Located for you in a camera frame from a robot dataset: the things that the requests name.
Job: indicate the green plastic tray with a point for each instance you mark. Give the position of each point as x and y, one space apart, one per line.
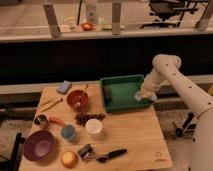
118 93

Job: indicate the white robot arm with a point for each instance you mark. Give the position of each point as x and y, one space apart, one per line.
166 67

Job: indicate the wooden spoon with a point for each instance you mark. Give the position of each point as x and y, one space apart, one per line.
84 90

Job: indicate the red bowl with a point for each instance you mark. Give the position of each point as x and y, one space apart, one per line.
77 100

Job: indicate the blue sponge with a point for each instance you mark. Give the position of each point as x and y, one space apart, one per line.
64 87

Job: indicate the white cup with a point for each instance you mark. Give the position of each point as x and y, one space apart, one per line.
94 126

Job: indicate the blue cup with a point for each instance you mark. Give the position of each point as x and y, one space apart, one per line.
68 132

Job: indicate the orange carrot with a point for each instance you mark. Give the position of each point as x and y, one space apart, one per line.
56 121

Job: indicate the red round object on shelf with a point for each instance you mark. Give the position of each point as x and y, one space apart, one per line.
87 26

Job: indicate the black binder clip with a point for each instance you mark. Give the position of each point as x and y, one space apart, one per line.
86 153

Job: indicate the small metal cup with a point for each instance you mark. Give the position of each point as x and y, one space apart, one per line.
41 121

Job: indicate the orange fruit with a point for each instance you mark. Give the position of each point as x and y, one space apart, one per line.
69 159

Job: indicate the purple bowl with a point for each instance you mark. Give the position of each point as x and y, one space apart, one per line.
38 145

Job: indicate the black office chair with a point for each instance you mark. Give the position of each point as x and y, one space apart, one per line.
165 9

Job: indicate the black chair at left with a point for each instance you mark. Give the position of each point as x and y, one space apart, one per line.
9 164

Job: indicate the black handled utensil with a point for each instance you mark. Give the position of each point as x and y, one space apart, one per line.
110 155

